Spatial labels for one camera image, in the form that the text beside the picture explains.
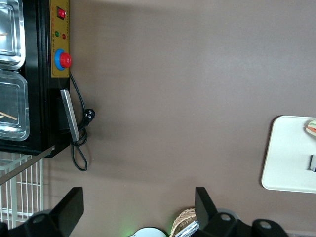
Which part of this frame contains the grey metal handle bar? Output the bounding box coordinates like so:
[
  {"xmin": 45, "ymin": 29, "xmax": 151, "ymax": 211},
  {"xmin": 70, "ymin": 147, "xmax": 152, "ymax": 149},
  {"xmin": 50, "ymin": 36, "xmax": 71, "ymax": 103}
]
[{"xmin": 60, "ymin": 89, "xmax": 80, "ymax": 142}]

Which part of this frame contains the steel food pan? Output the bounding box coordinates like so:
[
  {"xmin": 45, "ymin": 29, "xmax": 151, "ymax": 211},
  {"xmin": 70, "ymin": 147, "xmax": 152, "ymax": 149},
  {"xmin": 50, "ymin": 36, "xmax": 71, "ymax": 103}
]
[
  {"xmin": 0, "ymin": 0, "xmax": 26, "ymax": 71},
  {"xmin": 0, "ymin": 70, "xmax": 31, "ymax": 142}
]

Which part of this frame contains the yellow control panel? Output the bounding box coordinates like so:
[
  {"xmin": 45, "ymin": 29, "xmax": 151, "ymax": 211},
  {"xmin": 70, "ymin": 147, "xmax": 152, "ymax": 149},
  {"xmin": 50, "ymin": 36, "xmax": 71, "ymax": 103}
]
[{"xmin": 49, "ymin": 0, "xmax": 71, "ymax": 78}]

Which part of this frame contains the black power cable with plug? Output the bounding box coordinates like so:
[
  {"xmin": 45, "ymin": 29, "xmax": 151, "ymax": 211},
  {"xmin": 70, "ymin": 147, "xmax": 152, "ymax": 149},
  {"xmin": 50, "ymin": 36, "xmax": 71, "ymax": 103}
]
[{"xmin": 69, "ymin": 71, "xmax": 97, "ymax": 172}]

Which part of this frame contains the plastic wrapped sandwich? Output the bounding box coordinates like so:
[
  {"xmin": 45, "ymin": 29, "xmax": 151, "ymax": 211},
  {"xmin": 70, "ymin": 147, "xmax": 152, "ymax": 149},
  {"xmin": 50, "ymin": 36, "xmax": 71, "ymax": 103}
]
[{"xmin": 304, "ymin": 118, "xmax": 316, "ymax": 142}]

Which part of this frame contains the black countertop food warmer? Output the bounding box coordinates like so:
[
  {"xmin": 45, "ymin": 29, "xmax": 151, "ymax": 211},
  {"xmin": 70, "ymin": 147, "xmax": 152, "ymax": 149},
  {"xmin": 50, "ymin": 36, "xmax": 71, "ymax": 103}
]
[{"xmin": 0, "ymin": 0, "xmax": 73, "ymax": 158}]

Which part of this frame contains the grey metal rail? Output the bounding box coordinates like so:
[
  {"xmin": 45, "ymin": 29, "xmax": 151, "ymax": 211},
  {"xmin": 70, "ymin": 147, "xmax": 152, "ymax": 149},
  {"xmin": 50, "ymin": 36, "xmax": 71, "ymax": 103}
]
[{"xmin": 0, "ymin": 145, "xmax": 55, "ymax": 186}]

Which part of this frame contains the cream plastic tray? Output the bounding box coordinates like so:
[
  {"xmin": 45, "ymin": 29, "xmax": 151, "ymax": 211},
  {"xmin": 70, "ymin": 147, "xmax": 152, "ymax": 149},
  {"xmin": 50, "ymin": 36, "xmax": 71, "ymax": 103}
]
[{"xmin": 261, "ymin": 115, "xmax": 316, "ymax": 194}]

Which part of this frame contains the white round plate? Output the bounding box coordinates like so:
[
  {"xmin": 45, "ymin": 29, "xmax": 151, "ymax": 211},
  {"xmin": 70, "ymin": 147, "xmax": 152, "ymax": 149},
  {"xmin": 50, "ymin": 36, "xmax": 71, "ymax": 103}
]
[{"xmin": 127, "ymin": 227, "xmax": 169, "ymax": 237}]

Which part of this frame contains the white wire rack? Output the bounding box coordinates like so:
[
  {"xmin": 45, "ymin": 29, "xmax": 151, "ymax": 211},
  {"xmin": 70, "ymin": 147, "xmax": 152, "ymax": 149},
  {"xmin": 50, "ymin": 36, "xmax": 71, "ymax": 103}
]
[{"xmin": 0, "ymin": 152, "xmax": 45, "ymax": 231}]

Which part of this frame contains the woven wicker basket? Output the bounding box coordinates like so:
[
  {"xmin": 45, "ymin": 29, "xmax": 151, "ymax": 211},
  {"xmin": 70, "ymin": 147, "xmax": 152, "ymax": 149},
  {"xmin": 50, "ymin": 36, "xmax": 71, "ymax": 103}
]
[{"xmin": 172, "ymin": 207, "xmax": 198, "ymax": 237}]

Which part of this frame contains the silver foil packet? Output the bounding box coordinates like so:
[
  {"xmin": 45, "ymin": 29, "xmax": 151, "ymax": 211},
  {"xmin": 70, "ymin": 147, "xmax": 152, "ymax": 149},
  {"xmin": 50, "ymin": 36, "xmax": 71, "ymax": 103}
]
[{"xmin": 174, "ymin": 220, "xmax": 200, "ymax": 237}]

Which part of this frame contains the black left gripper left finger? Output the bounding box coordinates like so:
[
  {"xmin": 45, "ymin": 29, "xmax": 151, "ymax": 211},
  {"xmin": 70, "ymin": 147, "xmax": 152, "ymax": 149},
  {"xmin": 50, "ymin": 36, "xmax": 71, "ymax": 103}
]
[{"xmin": 24, "ymin": 187, "xmax": 84, "ymax": 237}]

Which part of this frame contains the red mushroom push button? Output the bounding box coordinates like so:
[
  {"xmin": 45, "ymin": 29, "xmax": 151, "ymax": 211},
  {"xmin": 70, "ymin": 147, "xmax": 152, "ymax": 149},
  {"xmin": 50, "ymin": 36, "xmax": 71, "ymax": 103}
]
[{"xmin": 54, "ymin": 48, "xmax": 73, "ymax": 70}]

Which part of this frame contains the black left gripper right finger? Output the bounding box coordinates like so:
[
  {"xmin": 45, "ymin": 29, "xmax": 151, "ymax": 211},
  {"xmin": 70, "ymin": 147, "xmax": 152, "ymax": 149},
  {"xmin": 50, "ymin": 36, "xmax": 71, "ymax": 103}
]
[{"xmin": 195, "ymin": 187, "xmax": 250, "ymax": 237}]

